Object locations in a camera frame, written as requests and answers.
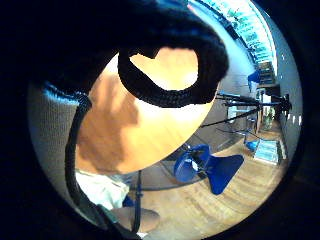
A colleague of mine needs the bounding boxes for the blue chair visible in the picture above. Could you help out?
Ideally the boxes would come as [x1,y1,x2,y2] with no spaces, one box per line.
[244,138,261,153]
[173,143,245,196]
[247,69,263,85]

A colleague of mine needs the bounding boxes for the black tripod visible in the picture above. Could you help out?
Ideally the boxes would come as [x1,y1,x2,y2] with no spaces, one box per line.
[199,92,293,129]

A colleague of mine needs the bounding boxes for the green potted plant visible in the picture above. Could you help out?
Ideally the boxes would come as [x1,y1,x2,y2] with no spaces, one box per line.
[264,108,276,130]

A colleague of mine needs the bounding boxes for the black table leg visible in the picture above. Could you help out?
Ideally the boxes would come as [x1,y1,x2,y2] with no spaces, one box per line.
[132,169,144,234]

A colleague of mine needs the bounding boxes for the the person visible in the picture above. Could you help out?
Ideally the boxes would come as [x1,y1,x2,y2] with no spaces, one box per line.
[27,83,143,238]

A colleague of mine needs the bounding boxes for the glass window wall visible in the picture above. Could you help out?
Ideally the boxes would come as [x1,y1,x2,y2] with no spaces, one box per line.
[199,0,279,76]

